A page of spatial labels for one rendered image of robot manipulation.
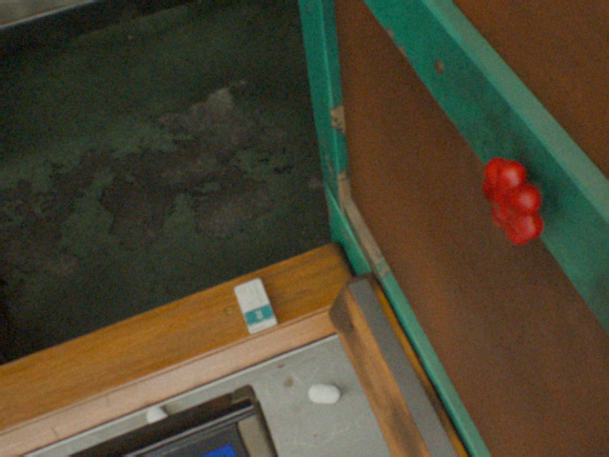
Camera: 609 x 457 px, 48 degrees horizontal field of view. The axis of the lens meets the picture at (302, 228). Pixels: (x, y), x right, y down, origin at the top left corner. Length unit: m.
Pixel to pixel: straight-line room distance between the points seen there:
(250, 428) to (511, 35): 0.26
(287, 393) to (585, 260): 0.56
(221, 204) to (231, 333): 1.15
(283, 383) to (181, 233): 1.15
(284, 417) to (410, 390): 0.19
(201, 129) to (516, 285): 1.81
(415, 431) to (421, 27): 0.40
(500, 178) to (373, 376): 0.44
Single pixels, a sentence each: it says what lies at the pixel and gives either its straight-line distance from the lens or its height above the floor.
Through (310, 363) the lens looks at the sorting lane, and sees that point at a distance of 0.84.
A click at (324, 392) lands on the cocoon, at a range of 0.80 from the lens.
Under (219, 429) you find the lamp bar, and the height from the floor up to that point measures 1.11.
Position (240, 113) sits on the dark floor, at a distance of 2.20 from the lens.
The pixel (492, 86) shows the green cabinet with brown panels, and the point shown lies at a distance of 0.35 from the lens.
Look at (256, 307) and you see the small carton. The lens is 0.84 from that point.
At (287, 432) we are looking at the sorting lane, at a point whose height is 0.74.
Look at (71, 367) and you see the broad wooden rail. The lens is 0.90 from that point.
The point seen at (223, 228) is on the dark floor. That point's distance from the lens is 1.92.
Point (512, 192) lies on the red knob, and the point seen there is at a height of 1.25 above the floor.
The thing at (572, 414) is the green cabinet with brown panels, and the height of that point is 1.09.
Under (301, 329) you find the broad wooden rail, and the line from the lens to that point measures 0.85.
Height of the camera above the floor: 1.50
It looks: 53 degrees down
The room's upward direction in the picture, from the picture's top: 11 degrees counter-clockwise
